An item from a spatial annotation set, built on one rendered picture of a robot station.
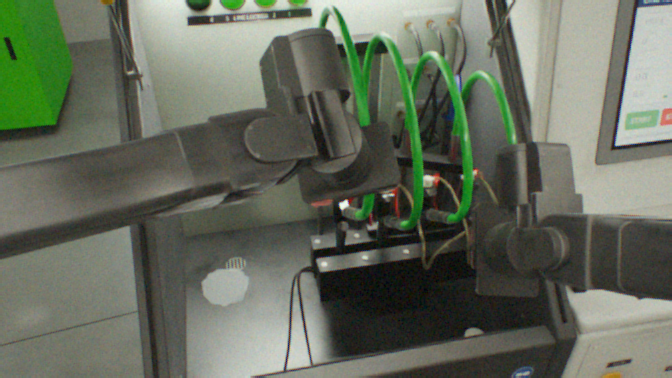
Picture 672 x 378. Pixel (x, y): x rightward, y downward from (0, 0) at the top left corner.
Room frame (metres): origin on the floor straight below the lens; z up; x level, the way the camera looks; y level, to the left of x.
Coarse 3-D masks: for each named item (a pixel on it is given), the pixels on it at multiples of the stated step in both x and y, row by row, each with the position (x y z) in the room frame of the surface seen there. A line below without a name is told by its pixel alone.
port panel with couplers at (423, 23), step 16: (400, 0) 1.09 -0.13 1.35; (416, 0) 1.10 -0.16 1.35; (432, 0) 1.10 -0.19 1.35; (448, 0) 1.11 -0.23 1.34; (400, 16) 1.09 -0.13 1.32; (416, 16) 1.10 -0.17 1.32; (432, 16) 1.10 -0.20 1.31; (448, 16) 1.11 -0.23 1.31; (400, 32) 1.09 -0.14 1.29; (432, 32) 1.10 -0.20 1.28; (448, 32) 1.11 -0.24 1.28; (400, 48) 1.09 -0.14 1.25; (416, 48) 1.10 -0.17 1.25; (432, 48) 1.10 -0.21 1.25; (448, 48) 1.11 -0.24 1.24; (416, 64) 1.10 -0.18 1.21; (432, 64) 1.11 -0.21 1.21; (448, 64) 1.11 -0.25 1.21; (400, 96) 1.09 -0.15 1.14; (416, 96) 1.10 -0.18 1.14; (400, 112) 1.08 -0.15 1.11; (416, 112) 1.10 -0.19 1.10; (432, 112) 1.11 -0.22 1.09; (400, 128) 1.09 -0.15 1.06
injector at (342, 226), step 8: (344, 200) 0.77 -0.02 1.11; (336, 208) 0.77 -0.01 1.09; (336, 216) 0.77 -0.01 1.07; (336, 224) 0.77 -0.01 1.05; (344, 224) 0.75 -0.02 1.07; (336, 232) 0.77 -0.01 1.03; (344, 232) 0.77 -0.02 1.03; (336, 240) 0.78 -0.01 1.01; (344, 240) 0.78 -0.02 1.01; (336, 248) 0.78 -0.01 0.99; (344, 248) 0.78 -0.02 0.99
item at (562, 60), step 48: (528, 0) 0.96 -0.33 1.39; (576, 0) 0.93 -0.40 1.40; (528, 48) 0.93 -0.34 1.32; (576, 48) 0.91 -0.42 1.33; (528, 96) 0.90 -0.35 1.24; (576, 96) 0.90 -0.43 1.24; (576, 144) 0.88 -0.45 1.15; (576, 192) 0.86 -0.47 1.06; (624, 192) 0.88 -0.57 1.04; (624, 336) 0.62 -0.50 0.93
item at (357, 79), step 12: (324, 12) 0.87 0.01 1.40; (336, 12) 0.81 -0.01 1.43; (324, 24) 0.91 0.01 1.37; (348, 36) 0.75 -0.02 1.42; (348, 48) 0.73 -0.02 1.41; (348, 60) 0.71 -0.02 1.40; (360, 72) 0.69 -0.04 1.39; (360, 84) 0.68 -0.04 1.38; (360, 96) 0.66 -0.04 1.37; (360, 108) 0.65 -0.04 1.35; (360, 120) 0.64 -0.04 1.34; (372, 204) 0.61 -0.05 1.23; (360, 216) 0.63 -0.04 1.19
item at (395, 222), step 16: (384, 32) 0.85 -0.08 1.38; (368, 48) 0.91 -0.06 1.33; (368, 64) 0.93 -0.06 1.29; (400, 64) 0.76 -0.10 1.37; (368, 80) 0.94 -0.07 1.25; (400, 80) 0.74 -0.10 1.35; (416, 128) 0.69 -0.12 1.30; (416, 144) 0.67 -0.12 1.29; (416, 160) 0.66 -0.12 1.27; (416, 176) 0.65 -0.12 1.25; (416, 192) 0.64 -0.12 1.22; (416, 208) 0.64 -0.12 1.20; (384, 224) 0.75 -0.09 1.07; (400, 224) 0.69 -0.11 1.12
